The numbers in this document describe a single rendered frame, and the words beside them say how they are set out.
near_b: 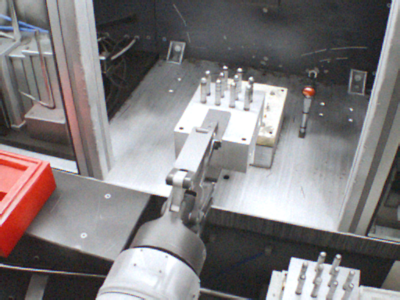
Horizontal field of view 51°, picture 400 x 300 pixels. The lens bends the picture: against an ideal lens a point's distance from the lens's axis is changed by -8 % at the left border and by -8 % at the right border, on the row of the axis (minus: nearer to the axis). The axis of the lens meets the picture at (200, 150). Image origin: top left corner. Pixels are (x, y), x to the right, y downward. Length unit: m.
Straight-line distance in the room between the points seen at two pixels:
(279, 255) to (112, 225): 0.45
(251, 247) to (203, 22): 0.50
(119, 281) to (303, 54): 0.71
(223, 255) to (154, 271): 0.66
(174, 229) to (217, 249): 0.61
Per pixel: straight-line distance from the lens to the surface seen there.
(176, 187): 0.44
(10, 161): 0.73
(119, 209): 0.68
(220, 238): 1.00
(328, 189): 0.73
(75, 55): 0.60
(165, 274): 0.39
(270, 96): 0.79
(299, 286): 0.55
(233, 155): 0.56
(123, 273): 0.40
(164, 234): 0.43
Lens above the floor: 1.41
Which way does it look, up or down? 40 degrees down
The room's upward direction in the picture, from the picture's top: straight up
